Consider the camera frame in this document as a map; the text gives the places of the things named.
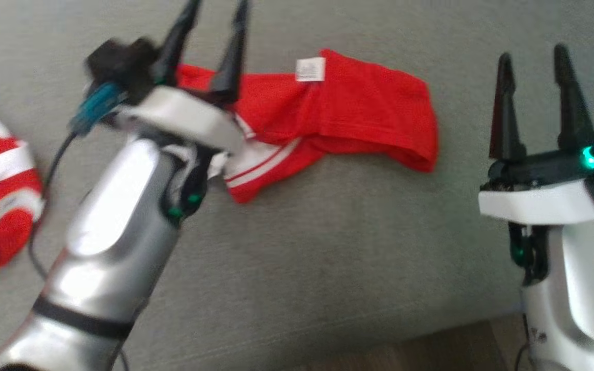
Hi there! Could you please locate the red basketball jersey with number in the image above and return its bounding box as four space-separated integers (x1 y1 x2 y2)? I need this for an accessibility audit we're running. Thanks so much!
176 48 440 205

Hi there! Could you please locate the black cable with blue plug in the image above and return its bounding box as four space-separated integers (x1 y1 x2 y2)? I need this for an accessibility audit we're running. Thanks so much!
28 81 128 281

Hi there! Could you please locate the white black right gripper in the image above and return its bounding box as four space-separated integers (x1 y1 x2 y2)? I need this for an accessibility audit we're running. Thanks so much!
477 43 594 226

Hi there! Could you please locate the grey fabric sofa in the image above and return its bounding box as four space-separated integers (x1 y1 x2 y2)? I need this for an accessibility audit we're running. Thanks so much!
0 0 594 371

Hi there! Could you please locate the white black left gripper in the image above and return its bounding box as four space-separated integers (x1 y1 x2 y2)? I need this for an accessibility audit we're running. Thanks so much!
114 0 252 156

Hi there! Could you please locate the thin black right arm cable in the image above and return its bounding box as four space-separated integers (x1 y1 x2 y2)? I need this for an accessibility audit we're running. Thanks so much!
514 309 533 371

